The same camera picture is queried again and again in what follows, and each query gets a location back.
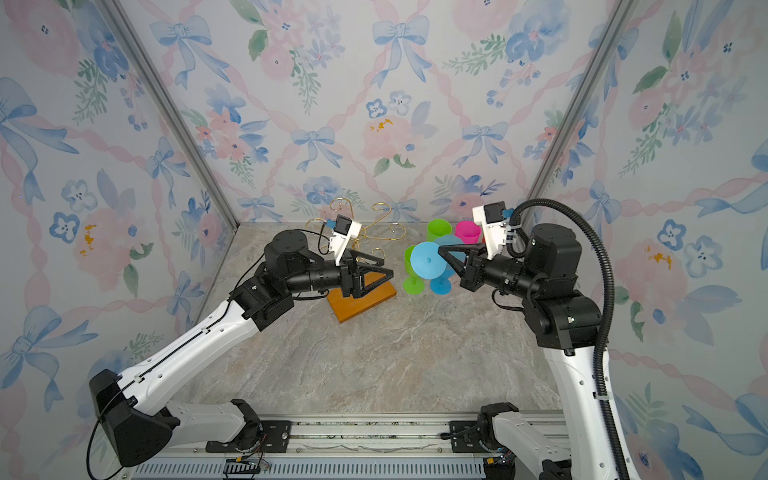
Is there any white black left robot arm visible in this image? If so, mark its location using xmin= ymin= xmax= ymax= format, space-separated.
xmin=89 ymin=229 xmax=394 ymax=468

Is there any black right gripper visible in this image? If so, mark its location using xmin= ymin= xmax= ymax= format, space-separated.
xmin=440 ymin=243 xmax=543 ymax=305

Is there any aluminium rail base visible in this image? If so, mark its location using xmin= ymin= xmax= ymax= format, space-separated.
xmin=110 ymin=410 xmax=631 ymax=480

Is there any green wine glass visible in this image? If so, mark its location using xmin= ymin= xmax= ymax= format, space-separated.
xmin=426 ymin=218 xmax=453 ymax=242
xmin=403 ymin=246 xmax=425 ymax=295

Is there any aluminium corner post left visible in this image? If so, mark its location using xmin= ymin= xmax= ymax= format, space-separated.
xmin=96 ymin=1 xmax=239 ymax=230

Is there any blue wine glass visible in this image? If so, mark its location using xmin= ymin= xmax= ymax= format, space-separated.
xmin=430 ymin=272 xmax=452 ymax=296
xmin=410 ymin=235 xmax=464 ymax=280

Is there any gold wire rack wooden base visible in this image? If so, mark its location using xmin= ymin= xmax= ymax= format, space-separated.
xmin=302 ymin=194 xmax=409 ymax=325

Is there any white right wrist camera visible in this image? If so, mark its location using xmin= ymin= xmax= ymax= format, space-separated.
xmin=472 ymin=201 xmax=516 ymax=260

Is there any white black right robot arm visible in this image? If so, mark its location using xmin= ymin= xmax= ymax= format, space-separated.
xmin=438 ymin=224 xmax=639 ymax=479

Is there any pink wine glass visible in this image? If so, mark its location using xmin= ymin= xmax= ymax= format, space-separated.
xmin=454 ymin=220 xmax=482 ymax=244

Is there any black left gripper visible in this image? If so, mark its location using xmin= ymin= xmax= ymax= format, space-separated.
xmin=285 ymin=250 xmax=391 ymax=301

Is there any aluminium corner post right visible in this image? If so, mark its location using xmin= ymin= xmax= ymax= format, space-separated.
xmin=526 ymin=0 xmax=636 ymax=200

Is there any aluminium corner post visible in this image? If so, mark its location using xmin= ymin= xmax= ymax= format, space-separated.
xmin=526 ymin=0 xmax=636 ymax=200
xmin=96 ymin=1 xmax=239 ymax=230

